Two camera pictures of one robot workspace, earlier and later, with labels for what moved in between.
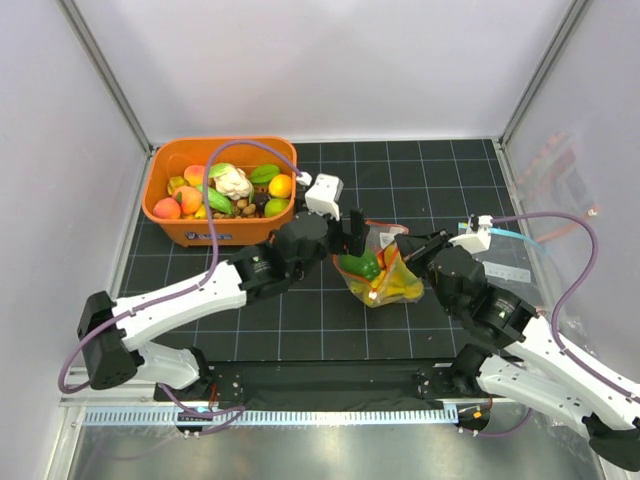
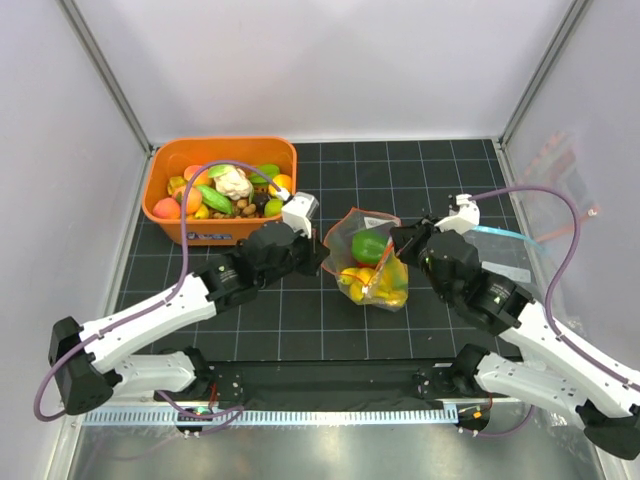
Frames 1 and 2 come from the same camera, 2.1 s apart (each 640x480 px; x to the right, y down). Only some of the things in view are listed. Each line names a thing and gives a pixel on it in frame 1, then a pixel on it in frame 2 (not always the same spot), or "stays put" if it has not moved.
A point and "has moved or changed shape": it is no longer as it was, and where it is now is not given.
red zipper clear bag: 379,275 has moved or changed shape
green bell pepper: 367,265 to 368,245
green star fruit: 261,175 stays put
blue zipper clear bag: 515,260 stays put
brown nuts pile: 241,208 stays put
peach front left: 166,208 stays put
